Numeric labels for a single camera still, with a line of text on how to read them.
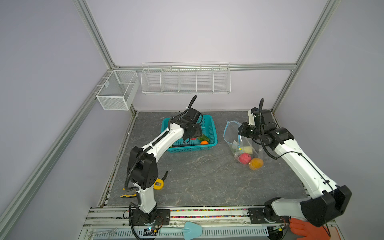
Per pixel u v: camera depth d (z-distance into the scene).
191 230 0.71
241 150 0.75
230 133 0.90
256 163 0.86
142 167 0.47
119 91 1.01
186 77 0.97
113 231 0.71
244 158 0.89
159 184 0.82
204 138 1.00
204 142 0.96
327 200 0.38
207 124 1.06
